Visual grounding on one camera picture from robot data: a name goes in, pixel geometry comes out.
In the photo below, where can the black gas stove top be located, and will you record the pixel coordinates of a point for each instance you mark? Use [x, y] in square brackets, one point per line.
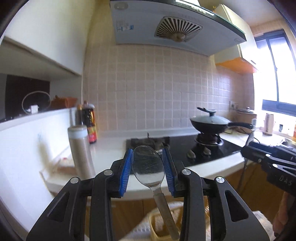
[186, 148]

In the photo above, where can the spoon with dark handle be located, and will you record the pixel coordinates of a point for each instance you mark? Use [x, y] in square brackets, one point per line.
[149, 170]

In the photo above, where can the upper wall cabinet orange bottom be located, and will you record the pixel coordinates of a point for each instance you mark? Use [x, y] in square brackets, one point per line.
[241, 58]

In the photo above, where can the right human hand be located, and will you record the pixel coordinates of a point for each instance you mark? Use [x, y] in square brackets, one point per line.
[285, 216]

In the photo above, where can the white electric kettle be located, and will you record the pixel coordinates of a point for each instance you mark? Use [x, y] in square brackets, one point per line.
[268, 124]

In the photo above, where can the wall power socket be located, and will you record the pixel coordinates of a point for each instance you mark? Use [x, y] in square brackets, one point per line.
[233, 105]

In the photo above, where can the orange basket on ledge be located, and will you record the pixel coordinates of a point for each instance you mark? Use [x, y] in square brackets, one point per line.
[63, 102]

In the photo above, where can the window frame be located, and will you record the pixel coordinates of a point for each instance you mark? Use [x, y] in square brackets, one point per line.
[275, 80]

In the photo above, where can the dark soy sauce bottle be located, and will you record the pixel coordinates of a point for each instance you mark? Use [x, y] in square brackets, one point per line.
[88, 118]

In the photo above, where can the steel thermos bottle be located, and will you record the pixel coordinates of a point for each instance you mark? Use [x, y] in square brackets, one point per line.
[81, 153]

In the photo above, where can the white range hood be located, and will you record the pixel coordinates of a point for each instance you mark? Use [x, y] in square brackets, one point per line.
[177, 24]

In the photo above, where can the striped woven placemat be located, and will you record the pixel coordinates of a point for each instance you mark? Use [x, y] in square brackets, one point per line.
[143, 231]

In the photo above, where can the rice cooker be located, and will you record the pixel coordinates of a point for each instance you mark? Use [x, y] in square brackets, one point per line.
[245, 115]

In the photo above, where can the tan plastic utensil basket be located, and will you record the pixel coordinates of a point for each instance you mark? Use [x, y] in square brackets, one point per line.
[159, 230]

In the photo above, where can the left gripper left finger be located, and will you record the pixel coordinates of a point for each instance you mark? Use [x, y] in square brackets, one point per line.
[64, 218]

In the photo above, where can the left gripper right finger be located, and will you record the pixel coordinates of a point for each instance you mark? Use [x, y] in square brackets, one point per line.
[230, 217]

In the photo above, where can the black wok with lid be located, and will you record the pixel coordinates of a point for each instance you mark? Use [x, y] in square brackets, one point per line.
[213, 124]

